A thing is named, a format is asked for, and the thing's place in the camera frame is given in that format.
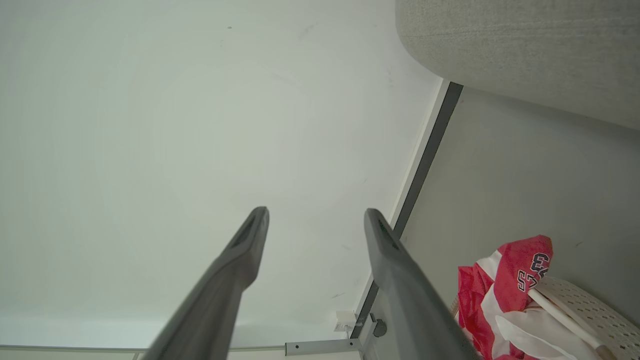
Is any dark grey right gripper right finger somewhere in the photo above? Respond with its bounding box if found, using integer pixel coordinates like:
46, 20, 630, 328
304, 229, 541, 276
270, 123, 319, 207
363, 208, 482, 360

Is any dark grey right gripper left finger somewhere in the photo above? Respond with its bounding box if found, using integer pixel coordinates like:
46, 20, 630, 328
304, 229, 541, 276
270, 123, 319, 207
142, 206, 271, 360

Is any red and white jersey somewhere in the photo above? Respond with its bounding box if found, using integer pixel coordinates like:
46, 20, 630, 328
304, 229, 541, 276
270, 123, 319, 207
457, 235, 601, 360

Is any white garment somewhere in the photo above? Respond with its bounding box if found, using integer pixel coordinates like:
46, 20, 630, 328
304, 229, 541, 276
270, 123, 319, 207
495, 307, 598, 360

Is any white perforated laundry basket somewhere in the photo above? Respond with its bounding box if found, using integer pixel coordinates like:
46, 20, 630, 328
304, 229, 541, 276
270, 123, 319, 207
530, 275, 640, 360

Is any dark baseboard strip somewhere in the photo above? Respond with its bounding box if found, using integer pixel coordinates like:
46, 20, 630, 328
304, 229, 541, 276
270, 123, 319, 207
349, 81, 464, 340

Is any grey fabric sofa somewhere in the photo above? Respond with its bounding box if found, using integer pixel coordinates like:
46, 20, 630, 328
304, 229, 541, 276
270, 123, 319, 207
395, 0, 640, 132

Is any white wall label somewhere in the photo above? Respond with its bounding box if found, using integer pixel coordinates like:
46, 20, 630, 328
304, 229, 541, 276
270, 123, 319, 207
334, 310, 357, 332

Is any grey metal bracket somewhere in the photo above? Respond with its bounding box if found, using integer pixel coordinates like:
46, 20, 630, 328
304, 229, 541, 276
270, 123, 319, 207
285, 338, 362, 357

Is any white basket handle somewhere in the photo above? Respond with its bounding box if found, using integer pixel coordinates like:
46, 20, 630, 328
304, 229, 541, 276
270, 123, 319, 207
527, 287, 618, 360

